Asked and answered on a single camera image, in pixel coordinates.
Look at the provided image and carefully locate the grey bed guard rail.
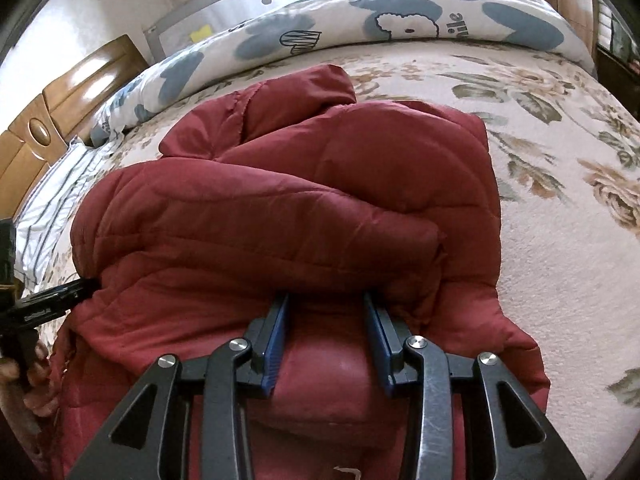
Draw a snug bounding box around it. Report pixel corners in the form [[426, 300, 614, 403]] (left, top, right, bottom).
[[147, 0, 451, 58]]

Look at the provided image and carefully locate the dark red quilted jacket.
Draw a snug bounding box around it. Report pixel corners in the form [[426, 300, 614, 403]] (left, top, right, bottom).
[[47, 64, 551, 480]]

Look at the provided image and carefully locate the striped white pillow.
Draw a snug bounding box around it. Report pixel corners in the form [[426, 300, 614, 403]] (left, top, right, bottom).
[[12, 135, 121, 301]]

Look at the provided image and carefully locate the white duvet with blue print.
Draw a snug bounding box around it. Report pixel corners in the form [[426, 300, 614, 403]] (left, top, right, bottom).
[[90, 0, 596, 146]]

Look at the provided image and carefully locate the floral bed blanket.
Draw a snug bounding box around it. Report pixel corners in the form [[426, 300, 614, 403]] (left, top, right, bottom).
[[20, 42, 640, 480]]

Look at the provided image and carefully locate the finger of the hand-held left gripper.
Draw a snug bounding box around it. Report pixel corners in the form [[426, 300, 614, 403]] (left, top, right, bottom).
[[15, 279, 101, 322]]

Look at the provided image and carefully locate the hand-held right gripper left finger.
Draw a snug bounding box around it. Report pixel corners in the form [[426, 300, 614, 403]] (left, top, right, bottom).
[[65, 294, 292, 480]]

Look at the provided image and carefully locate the person's left hand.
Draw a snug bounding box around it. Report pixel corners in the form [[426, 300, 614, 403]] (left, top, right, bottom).
[[20, 341, 57, 417]]

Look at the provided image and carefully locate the wooden headboard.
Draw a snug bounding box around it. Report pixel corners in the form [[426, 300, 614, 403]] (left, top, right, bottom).
[[0, 35, 151, 221]]

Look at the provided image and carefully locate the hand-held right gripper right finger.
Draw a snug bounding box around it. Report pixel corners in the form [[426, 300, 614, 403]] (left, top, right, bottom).
[[363, 292, 588, 480]]

